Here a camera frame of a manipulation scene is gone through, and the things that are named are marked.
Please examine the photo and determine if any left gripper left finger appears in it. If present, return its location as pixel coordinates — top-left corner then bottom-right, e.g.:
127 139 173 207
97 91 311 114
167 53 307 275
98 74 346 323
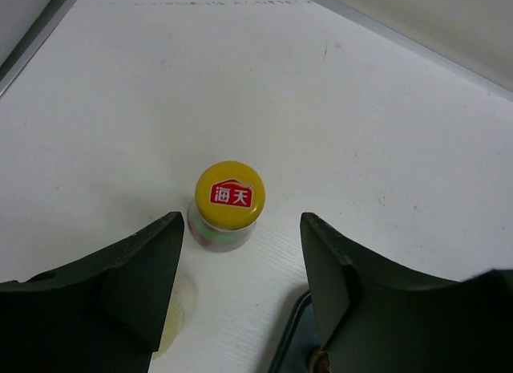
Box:
1 212 184 372

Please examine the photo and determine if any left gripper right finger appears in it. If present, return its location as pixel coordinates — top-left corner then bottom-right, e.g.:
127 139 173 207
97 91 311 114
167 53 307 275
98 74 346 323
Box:
300 213 512 372

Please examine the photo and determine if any small yellow-lidded jar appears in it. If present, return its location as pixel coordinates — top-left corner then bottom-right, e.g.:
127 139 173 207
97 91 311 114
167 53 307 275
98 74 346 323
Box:
151 270 198 360

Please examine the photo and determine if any red chili sauce bottle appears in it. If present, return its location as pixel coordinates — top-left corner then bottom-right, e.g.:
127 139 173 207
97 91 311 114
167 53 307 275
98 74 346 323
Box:
187 160 265 253

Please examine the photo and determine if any small black-capped spice jar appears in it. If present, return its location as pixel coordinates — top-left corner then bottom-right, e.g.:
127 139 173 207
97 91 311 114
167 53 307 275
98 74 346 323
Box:
307 347 331 373

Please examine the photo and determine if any black plastic tray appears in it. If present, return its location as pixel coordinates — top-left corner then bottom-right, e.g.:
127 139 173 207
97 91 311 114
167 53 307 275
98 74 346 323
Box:
268 290 320 373

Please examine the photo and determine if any aluminium table edge rail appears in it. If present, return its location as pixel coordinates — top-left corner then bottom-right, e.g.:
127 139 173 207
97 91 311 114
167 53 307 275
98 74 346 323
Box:
1 0 512 91

